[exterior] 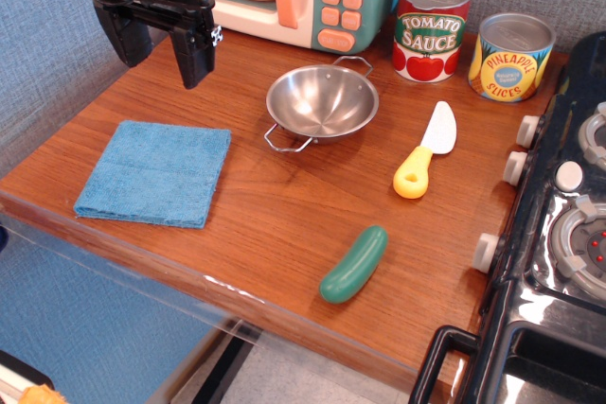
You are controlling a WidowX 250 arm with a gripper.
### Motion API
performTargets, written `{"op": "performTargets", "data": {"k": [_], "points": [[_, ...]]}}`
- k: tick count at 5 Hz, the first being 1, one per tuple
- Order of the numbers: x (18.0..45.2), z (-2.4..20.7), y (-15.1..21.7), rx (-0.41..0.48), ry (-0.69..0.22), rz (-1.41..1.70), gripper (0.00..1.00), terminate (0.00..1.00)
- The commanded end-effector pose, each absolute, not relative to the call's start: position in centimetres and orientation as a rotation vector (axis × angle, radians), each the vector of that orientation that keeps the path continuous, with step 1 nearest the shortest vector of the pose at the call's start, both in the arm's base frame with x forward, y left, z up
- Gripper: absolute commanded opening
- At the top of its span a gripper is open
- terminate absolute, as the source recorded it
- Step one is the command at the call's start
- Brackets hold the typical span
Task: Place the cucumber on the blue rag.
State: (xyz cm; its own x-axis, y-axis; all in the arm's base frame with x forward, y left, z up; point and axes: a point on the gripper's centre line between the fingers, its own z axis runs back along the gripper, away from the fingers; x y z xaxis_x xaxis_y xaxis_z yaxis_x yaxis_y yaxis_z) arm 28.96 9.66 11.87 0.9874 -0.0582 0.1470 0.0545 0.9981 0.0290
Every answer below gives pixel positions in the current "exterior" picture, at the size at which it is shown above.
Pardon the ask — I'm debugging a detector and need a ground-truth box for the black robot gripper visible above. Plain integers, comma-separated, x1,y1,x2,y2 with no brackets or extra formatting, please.
93,0,223,89

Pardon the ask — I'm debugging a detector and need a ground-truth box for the tomato sauce can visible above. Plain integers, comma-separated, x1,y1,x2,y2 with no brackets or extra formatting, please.
392,0,471,83

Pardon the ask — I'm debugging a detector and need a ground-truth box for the white round stove button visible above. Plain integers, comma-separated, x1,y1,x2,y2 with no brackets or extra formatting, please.
555,161,583,192

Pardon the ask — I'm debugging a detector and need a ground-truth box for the blue folded rag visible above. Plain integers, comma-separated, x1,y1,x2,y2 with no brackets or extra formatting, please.
74,120,231,229

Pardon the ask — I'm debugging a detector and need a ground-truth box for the small steel bowl with handles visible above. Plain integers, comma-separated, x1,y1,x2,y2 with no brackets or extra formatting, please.
264,56,380,153

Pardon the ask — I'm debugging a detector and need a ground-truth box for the black toy stove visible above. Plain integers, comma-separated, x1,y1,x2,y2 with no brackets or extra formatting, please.
453,32,605,403

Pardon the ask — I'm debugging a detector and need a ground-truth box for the grey stove knob lower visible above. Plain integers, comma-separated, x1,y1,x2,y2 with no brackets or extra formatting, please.
472,233,500,273

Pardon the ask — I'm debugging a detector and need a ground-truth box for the black oven door handle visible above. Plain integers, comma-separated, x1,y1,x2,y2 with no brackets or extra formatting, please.
409,325,479,404

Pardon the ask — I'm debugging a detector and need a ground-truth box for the grey stove knob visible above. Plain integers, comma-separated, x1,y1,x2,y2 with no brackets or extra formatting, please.
516,115,541,149
472,233,500,273
503,151,527,186

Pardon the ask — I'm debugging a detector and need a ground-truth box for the grey stove knob upper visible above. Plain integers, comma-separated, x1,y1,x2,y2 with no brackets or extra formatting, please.
516,115,541,149

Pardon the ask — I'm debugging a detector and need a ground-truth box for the green toy cucumber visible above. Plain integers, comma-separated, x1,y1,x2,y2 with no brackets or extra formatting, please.
319,225,388,305

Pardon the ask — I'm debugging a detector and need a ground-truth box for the toy knife with yellow handle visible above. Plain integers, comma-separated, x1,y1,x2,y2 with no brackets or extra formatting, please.
392,100,457,199

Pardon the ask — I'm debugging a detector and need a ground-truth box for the grey stove knob middle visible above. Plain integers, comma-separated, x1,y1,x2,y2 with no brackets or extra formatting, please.
503,151,527,186

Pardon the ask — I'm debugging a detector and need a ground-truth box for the orange fuzzy object at corner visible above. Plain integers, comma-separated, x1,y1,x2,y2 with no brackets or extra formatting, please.
18,384,67,404

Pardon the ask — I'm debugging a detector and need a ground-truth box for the pineapple slices can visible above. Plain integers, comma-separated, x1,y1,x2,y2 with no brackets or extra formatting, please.
468,12,556,103

